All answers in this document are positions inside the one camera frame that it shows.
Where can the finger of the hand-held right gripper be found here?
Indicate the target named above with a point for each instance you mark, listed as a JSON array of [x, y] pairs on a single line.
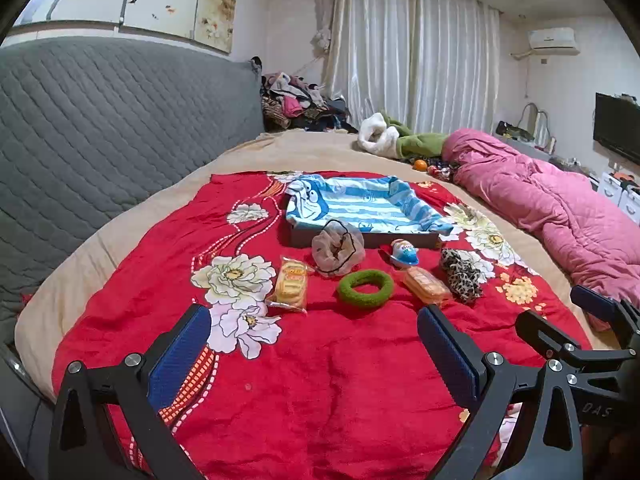
[[542, 332], [592, 302]]

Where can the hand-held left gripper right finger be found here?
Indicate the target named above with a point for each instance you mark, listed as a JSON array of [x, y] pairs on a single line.
[[447, 355]]

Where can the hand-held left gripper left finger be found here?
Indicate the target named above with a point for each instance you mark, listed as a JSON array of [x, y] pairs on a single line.
[[180, 360]]

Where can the orange rice cracker packet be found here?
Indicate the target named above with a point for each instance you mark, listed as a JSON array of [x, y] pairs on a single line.
[[425, 285]]

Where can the leopard print scrunchie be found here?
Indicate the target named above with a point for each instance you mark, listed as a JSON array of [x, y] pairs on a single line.
[[460, 275]]

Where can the red blue egg toy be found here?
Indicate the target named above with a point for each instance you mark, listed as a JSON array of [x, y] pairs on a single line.
[[405, 252]]

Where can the green fuzzy scrunchie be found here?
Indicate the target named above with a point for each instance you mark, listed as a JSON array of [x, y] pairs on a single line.
[[350, 290]]

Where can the dark grey box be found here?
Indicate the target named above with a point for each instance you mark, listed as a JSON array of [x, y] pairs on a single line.
[[400, 241]]

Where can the yellow rice cracker packet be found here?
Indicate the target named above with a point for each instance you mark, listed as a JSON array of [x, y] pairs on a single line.
[[291, 285]]

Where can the beige sheer scrunchie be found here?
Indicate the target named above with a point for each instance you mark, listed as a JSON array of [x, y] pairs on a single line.
[[325, 250]]

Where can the pink quilt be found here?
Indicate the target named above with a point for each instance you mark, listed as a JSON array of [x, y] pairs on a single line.
[[550, 210]]

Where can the white drawer cabinet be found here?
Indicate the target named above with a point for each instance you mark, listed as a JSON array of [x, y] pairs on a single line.
[[617, 195]]

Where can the red floral blanket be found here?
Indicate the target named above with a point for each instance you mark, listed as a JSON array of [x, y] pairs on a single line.
[[325, 360]]

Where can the tray with blue striped cloth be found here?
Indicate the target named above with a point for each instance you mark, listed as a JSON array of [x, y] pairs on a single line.
[[360, 205]]

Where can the black television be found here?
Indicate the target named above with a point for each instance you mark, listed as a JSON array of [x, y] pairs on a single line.
[[617, 125]]

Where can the pile of wrapped candies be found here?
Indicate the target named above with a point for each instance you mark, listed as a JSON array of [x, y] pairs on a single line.
[[442, 170]]

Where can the black bag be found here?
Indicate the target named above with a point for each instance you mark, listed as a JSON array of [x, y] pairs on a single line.
[[512, 130]]

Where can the orange fruit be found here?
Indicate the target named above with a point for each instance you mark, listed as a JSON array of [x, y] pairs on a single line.
[[420, 165]]

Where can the arched mirror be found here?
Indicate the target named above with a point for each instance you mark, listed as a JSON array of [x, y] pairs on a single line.
[[531, 120]]

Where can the green jacket white fleece lining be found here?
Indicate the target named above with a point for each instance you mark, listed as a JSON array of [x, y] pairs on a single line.
[[420, 145]]

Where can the beige bed sheet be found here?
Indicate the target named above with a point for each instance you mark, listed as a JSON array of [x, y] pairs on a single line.
[[300, 155]]

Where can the grey quilted headboard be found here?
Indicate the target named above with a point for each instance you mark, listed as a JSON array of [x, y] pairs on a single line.
[[100, 135]]

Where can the white air conditioner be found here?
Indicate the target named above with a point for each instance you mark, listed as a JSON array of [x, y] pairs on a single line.
[[552, 41]]

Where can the pile of clothes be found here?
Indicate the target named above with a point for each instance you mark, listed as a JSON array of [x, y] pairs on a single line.
[[295, 105]]

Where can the white curtain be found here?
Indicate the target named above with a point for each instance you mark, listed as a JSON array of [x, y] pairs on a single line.
[[410, 60]]

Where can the curtain tassel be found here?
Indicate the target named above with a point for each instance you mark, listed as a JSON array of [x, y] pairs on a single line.
[[322, 39]]

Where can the painted wall panels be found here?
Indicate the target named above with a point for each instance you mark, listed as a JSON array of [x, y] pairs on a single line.
[[150, 0]]

